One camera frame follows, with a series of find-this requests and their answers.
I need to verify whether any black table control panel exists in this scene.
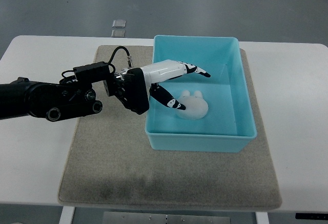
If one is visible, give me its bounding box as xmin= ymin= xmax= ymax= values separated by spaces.
xmin=295 ymin=213 xmax=328 ymax=220

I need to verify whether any lower floor outlet plate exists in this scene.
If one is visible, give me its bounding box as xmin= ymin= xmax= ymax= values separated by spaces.
xmin=111 ymin=29 xmax=126 ymax=38

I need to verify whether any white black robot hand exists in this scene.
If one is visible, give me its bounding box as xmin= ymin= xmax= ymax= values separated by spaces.
xmin=141 ymin=59 xmax=211 ymax=110

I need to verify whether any metal plate under table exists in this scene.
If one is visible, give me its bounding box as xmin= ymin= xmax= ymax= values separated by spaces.
xmin=102 ymin=212 xmax=231 ymax=224

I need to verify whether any white rabbit toy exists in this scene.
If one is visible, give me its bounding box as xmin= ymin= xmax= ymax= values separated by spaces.
xmin=176 ymin=90 xmax=209 ymax=120

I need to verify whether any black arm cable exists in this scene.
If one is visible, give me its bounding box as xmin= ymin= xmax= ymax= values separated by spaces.
xmin=107 ymin=46 xmax=134 ymax=68

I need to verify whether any grey felt mat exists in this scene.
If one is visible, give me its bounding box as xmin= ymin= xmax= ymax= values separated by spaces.
xmin=57 ymin=50 xmax=282 ymax=211

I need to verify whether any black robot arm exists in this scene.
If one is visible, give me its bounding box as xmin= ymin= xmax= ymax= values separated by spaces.
xmin=1 ymin=62 xmax=149 ymax=122

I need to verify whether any blue plastic box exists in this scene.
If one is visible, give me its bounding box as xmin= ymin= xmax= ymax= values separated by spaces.
xmin=145 ymin=35 xmax=257 ymax=152

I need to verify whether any upper floor outlet plate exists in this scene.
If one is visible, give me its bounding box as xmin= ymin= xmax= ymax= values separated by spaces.
xmin=112 ymin=19 xmax=126 ymax=28

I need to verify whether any floor outlet plate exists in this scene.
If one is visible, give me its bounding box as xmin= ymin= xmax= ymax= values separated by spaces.
xmin=112 ymin=19 xmax=126 ymax=28
xmin=111 ymin=29 xmax=126 ymax=38

